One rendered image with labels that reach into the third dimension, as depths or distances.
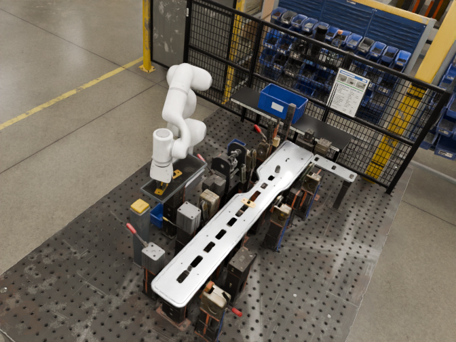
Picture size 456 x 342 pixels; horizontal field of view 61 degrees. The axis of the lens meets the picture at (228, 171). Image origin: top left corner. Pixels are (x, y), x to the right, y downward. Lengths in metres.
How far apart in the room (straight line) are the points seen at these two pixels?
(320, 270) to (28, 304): 1.53
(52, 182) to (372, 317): 2.82
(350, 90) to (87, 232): 1.86
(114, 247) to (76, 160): 1.73
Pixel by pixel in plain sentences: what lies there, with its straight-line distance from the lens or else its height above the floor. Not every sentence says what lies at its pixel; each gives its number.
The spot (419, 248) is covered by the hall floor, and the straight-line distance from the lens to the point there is 3.82.
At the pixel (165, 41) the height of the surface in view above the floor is 0.48.
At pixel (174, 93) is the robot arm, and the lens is 1.77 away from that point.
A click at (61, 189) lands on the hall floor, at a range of 3.61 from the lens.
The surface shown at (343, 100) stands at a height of 1.24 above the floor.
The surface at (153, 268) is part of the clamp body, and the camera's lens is 1.84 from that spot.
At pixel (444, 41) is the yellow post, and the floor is 1.79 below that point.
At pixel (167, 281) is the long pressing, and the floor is 1.00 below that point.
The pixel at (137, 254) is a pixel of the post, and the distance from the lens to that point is 2.12.
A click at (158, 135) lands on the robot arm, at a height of 1.50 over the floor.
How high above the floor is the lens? 2.54
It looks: 42 degrees down
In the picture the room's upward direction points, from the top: 11 degrees clockwise
